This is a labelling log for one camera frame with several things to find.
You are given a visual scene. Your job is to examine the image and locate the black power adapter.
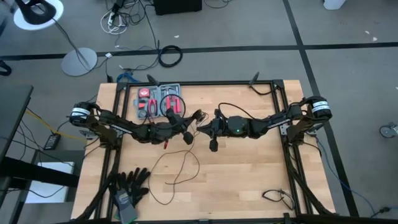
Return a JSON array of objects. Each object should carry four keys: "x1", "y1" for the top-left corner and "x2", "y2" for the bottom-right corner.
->
[{"x1": 43, "y1": 133, "x2": 62, "y2": 151}]

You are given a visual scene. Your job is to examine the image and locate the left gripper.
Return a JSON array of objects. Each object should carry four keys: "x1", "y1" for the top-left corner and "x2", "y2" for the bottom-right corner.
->
[{"x1": 169, "y1": 111, "x2": 202, "y2": 146}]

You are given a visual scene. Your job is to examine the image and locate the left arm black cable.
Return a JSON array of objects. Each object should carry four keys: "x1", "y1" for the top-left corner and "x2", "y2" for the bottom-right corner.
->
[{"x1": 159, "y1": 93, "x2": 187, "y2": 119}]

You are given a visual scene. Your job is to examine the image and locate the black aluminium table frame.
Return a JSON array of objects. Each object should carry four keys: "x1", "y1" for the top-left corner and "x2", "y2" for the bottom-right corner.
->
[{"x1": 73, "y1": 79, "x2": 338, "y2": 224}]

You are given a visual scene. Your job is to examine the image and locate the black cabinet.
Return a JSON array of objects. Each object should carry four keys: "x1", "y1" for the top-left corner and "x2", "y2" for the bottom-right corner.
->
[{"x1": 153, "y1": 0, "x2": 203, "y2": 16}]

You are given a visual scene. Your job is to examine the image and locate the short black cable loop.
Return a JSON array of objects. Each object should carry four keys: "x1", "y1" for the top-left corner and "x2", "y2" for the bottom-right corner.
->
[{"x1": 249, "y1": 85, "x2": 274, "y2": 96}]

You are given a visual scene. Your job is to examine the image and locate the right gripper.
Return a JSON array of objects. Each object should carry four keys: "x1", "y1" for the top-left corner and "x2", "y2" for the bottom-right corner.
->
[{"x1": 197, "y1": 119, "x2": 231, "y2": 154}]

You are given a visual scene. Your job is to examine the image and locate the white trash can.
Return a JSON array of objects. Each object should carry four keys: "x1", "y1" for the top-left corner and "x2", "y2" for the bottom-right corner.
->
[{"x1": 323, "y1": 0, "x2": 347, "y2": 11}]

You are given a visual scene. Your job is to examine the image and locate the blue network cable bundle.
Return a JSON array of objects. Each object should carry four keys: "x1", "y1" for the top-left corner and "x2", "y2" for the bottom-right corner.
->
[{"x1": 116, "y1": 72, "x2": 135, "y2": 83}]

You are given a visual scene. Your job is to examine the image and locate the red handled screwdriver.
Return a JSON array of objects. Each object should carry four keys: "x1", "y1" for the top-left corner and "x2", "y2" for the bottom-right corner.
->
[{"x1": 174, "y1": 88, "x2": 182, "y2": 114}]

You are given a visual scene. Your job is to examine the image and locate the red handled pliers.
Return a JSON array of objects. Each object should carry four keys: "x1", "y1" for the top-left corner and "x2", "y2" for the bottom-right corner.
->
[{"x1": 147, "y1": 98, "x2": 159, "y2": 118}]

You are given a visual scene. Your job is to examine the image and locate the long blue floor cable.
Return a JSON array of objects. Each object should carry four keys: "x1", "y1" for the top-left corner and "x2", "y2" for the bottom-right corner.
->
[{"x1": 316, "y1": 139, "x2": 392, "y2": 218}]

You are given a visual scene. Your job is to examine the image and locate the grey plastic tool case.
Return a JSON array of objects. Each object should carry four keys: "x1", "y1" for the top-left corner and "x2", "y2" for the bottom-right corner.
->
[{"x1": 133, "y1": 83, "x2": 182, "y2": 120}]

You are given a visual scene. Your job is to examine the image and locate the floor lamp with round base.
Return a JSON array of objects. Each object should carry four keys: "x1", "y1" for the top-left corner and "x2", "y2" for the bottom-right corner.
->
[{"x1": 12, "y1": 0, "x2": 98, "y2": 77}]

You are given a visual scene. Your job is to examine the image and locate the pink bit holder set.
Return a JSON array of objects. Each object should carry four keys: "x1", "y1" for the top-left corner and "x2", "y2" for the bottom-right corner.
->
[{"x1": 161, "y1": 86, "x2": 174, "y2": 115}]

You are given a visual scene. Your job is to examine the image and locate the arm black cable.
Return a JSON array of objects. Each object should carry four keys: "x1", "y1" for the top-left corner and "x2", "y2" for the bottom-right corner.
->
[
  {"x1": 217, "y1": 102, "x2": 261, "y2": 121},
  {"x1": 159, "y1": 93, "x2": 187, "y2": 119}
]

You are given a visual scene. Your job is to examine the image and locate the coiled black floor cable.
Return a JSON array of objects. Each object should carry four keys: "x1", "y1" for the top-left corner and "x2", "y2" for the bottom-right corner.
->
[{"x1": 158, "y1": 44, "x2": 183, "y2": 68}]

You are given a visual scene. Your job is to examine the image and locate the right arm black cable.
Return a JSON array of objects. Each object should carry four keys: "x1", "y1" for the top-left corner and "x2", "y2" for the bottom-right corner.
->
[{"x1": 217, "y1": 102, "x2": 261, "y2": 121}]

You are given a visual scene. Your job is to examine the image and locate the small black cable bundle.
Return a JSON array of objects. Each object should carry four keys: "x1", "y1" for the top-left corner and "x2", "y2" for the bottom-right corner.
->
[{"x1": 261, "y1": 187, "x2": 295, "y2": 212}]

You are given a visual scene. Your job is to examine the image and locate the black work glove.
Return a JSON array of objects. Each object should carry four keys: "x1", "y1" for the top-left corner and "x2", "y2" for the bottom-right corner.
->
[
  {"x1": 126, "y1": 167, "x2": 152, "y2": 207},
  {"x1": 109, "y1": 171, "x2": 139, "y2": 224}
]

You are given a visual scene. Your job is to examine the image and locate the white box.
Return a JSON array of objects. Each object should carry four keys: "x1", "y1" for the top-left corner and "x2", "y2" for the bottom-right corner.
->
[{"x1": 24, "y1": 161, "x2": 76, "y2": 205}]

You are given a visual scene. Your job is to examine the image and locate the dark desk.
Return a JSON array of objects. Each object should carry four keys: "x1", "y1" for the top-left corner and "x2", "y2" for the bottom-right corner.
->
[{"x1": 0, "y1": 83, "x2": 34, "y2": 162}]

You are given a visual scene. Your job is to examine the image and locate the grey caster wheel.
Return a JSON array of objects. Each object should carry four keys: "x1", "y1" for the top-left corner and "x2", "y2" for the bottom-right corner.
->
[{"x1": 379, "y1": 122, "x2": 398, "y2": 139}]

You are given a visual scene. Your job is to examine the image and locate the black frame clamp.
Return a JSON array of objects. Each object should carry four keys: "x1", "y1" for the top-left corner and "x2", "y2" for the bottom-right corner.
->
[
  {"x1": 146, "y1": 73, "x2": 161, "y2": 86},
  {"x1": 248, "y1": 71, "x2": 261, "y2": 86}
]

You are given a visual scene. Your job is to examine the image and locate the yellow cable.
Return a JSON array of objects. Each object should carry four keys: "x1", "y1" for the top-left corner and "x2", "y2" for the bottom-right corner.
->
[{"x1": 25, "y1": 108, "x2": 88, "y2": 141}]

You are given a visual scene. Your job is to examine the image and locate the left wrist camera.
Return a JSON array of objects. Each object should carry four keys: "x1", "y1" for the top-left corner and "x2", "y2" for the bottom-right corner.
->
[{"x1": 166, "y1": 108, "x2": 185, "y2": 124}]

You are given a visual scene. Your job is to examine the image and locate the black wire cable spool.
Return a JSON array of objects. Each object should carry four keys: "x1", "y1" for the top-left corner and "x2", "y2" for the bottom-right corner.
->
[{"x1": 147, "y1": 116, "x2": 206, "y2": 207}]

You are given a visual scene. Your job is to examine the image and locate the black plastic cord spool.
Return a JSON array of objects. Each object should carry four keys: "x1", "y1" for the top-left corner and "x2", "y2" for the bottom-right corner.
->
[{"x1": 192, "y1": 108, "x2": 209, "y2": 124}]

